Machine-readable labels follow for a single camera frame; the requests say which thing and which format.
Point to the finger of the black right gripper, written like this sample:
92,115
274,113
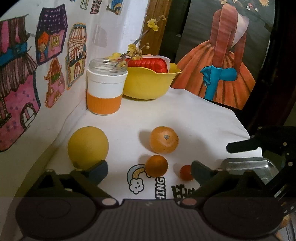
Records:
242,146

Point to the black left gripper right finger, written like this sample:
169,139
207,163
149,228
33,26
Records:
215,183

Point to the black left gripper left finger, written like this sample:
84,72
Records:
78,183

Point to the yellow lemon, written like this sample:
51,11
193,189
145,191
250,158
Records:
87,146

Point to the metal baking tray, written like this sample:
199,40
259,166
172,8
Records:
264,168

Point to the red cherry tomato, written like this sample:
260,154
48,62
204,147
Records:
185,173

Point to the small orange tangerine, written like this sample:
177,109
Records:
156,166

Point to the large orange mandarin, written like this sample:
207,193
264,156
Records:
163,140

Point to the white printed tablecloth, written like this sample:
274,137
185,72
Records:
204,129

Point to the girl in orange dress poster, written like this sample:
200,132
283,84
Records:
223,48

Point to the white orange glass jar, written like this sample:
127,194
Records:
105,83

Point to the yellow plastic bowl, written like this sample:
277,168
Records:
145,84

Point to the red plastic mold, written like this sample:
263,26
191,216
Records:
158,65

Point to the yellow flower twig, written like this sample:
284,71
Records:
134,51

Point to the colourful houses drawing paper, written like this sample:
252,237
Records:
45,48

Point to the brown wooden frame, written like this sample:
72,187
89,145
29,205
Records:
154,10

